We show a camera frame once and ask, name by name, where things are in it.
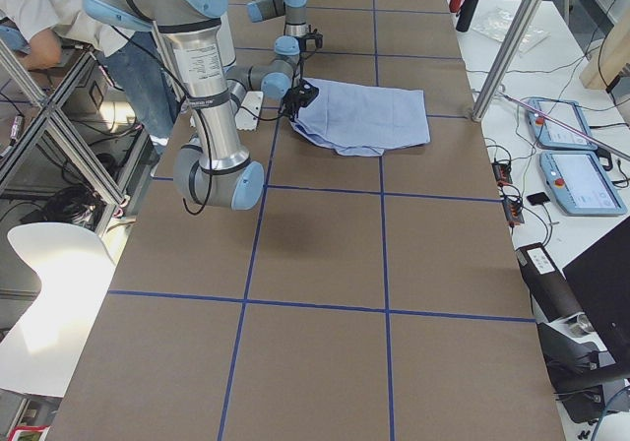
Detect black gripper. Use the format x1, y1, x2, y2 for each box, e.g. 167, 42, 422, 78
282, 81, 319, 121
292, 25, 324, 52

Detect blue striped button shirt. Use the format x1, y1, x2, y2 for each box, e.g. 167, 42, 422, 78
291, 78, 430, 157

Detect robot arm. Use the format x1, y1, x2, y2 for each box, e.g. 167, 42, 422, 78
246, 0, 324, 52
83, 0, 322, 210

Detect black water bottle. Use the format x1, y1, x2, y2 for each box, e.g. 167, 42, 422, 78
455, 0, 479, 32

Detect upper blue teach pendant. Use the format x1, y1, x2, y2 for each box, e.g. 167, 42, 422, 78
526, 97, 598, 152

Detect blue teach pendant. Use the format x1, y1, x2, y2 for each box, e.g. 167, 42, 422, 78
538, 151, 627, 217
526, 97, 598, 152

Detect standing person blue jeans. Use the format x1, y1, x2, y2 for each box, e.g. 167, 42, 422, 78
1, 0, 179, 155

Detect reacher grabber stick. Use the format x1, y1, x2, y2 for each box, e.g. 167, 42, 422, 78
496, 91, 629, 161

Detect white chair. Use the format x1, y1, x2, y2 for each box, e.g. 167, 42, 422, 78
1, 222, 115, 398

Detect lower blue teach pendant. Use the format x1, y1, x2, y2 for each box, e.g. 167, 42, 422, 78
538, 151, 627, 217

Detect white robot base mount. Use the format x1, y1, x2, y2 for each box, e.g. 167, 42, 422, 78
189, 0, 267, 132

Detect aluminium frame post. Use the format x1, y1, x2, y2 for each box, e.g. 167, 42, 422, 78
472, 0, 542, 122

